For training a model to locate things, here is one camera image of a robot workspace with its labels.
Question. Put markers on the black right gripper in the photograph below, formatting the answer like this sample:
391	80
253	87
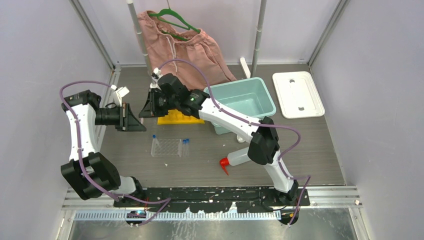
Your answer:
150	109

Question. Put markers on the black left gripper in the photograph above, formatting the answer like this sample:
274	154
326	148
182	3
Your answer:
127	121

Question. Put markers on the blue capped tube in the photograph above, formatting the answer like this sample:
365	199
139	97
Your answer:
155	142
185	147

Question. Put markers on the small white cup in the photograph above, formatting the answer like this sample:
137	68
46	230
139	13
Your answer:
240	139

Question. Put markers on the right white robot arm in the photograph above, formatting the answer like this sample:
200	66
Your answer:
260	134

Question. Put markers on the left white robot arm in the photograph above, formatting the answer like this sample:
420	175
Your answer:
88	169

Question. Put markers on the yellow test tube rack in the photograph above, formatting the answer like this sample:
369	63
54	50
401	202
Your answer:
175	117

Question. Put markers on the clear acrylic tube rack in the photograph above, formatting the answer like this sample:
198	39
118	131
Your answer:
168	148

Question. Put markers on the pink shorts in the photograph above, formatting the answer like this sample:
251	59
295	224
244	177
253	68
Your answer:
194	57

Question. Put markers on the teal plastic bin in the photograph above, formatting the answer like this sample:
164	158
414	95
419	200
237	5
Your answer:
249	96

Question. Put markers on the white wash bottle red cap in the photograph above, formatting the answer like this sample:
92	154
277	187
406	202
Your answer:
234	159

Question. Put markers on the white rack foot right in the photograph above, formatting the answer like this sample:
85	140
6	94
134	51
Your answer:
245	67

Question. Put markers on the left metal rack pole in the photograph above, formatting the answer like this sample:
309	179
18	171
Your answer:
140	39

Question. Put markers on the metal rack pole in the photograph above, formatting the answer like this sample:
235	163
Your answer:
140	39
258	36

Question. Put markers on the white bin lid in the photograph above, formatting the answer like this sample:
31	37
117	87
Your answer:
297	95

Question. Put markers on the right metal rack pole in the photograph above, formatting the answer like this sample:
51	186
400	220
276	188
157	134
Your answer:
258	36

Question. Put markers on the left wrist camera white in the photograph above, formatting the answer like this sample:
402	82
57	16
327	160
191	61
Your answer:
118	94

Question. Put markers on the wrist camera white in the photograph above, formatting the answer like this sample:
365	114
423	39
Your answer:
118	94
156	75

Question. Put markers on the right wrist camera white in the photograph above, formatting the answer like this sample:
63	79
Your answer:
156	75

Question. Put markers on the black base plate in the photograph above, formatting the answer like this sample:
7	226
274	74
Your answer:
245	199

